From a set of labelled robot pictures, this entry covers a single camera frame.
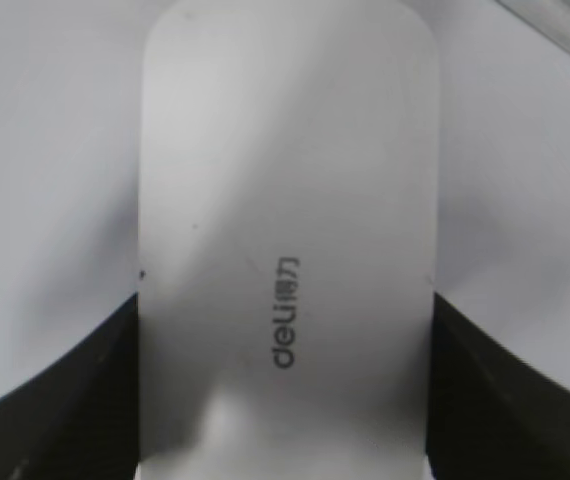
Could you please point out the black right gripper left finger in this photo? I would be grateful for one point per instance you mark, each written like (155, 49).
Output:
(79, 418)

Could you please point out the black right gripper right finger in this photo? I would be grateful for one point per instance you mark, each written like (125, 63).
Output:
(491, 415)

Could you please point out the white board eraser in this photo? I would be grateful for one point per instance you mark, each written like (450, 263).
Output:
(287, 240)

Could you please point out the white board with grey frame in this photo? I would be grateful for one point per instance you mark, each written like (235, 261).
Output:
(69, 81)

